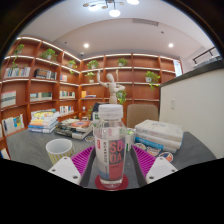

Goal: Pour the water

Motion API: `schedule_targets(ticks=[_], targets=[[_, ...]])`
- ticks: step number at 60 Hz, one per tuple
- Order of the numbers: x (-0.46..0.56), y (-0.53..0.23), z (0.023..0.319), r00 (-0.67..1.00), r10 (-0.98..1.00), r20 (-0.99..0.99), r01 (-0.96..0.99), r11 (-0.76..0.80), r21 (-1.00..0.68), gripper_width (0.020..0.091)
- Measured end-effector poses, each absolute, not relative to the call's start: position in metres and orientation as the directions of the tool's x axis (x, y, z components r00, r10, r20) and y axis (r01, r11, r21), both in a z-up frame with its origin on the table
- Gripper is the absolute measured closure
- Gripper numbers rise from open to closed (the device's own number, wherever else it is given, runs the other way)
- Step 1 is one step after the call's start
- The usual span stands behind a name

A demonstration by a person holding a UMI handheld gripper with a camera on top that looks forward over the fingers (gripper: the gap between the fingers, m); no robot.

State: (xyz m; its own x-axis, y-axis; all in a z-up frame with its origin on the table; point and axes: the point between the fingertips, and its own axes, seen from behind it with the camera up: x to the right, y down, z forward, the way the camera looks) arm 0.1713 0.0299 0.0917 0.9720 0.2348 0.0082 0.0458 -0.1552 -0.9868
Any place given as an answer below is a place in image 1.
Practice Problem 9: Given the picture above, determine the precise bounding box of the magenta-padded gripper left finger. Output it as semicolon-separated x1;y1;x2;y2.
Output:
47;145;98;188

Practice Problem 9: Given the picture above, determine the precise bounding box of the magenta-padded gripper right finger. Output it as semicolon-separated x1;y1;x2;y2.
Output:
129;144;179;188

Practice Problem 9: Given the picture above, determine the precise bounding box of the clear plastic soda water bottle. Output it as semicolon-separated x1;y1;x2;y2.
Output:
93;103;128;191

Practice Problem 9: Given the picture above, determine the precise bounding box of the round printed sticker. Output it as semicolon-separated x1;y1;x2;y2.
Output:
145;146;162;157
133;142;147;151
159;151;175;163

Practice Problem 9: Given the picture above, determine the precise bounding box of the yellow striped white cup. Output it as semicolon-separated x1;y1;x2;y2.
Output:
45;138;76;167

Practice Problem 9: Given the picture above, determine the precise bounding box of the stack of white books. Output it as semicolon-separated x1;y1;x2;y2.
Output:
133;119;185;154

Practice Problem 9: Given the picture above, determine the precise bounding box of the stack of dark books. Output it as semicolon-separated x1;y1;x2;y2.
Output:
54;118;95;140

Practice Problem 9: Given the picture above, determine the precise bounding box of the beige chair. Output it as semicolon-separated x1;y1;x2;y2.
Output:
125;103;160;129

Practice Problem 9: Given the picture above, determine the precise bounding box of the dark blue chair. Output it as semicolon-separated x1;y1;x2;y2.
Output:
89;101;111;121

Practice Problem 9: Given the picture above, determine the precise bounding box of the white partition with dark top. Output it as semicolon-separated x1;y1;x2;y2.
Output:
159;59;224;160

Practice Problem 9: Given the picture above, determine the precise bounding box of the wooden shelf unit with books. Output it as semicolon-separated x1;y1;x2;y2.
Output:
0;35;184;160

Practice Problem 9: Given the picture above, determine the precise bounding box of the wooden artist mannequin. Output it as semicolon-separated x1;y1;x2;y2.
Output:
96;72;127;105

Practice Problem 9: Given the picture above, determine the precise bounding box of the dark metal railing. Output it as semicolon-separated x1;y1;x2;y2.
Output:
192;46;218;65

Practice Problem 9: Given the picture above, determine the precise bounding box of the ceiling air vent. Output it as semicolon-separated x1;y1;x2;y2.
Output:
132;18;160;27

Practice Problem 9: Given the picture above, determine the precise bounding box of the multi-bulb ceiling lamp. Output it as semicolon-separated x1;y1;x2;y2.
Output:
82;0;141;18

